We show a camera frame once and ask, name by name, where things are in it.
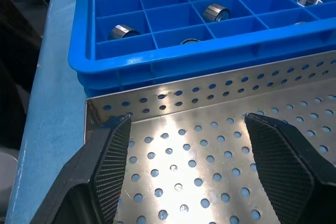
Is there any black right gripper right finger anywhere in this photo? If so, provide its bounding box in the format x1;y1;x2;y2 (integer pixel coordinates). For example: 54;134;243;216
244;112;336;224

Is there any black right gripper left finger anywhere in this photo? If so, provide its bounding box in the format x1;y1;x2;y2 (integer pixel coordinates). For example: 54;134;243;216
28;115;132;224

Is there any silver metal roller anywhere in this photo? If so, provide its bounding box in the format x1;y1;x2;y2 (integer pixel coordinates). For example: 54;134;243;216
202;3;232;23
180;38;202;45
107;24;142;40
296;0;323;7

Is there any perforated steel tray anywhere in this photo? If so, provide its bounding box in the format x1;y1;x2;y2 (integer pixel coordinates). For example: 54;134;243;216
84;52;336;224

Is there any blue plastic table cover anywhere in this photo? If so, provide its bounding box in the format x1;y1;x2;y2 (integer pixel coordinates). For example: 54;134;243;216
5;0;97;224

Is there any grey rounded housing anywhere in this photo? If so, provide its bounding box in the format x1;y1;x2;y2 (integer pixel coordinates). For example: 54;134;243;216
0;152;19;210

